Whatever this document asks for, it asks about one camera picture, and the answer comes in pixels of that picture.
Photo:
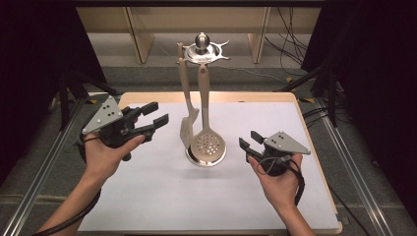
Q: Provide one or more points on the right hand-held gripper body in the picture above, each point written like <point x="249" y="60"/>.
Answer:
<point x="285" y="144"/>

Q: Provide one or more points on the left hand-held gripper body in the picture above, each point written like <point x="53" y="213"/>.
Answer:
<point x="106" y="116"/>

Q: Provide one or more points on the beige solid turner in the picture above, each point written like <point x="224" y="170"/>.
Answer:
<point x="195" y="113"/>

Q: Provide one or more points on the beige perforated skimmer spoon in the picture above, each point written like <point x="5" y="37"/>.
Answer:
<point x="203" y="98"/>

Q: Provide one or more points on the steel utensil rack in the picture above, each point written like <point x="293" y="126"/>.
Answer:
<point x="202" y="41"/>

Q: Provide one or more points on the person's left hand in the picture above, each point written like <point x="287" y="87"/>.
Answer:
<point x="101" y="160"/>

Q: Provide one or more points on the person's right hand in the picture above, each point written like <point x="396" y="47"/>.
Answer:
<point x="283" y="190"/>

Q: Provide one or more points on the black tripod stand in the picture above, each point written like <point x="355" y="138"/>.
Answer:
<point x="65" y="98"/>
<point x="331" y="98"/>

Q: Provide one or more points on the white table cloth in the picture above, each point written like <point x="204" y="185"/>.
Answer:
<point x="164" y="196"/>

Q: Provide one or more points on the black curtain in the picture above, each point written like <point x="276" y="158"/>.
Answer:
<point x="380" y="82"/>
<point x="29" y="65"/>

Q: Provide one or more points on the wooden shelf unit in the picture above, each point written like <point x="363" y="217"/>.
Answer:
<point x="229" y="19"/>

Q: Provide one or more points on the aluminium floor rail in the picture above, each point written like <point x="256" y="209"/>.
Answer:
<point x="357" y="177"/>
<point x="42" y="177"/>

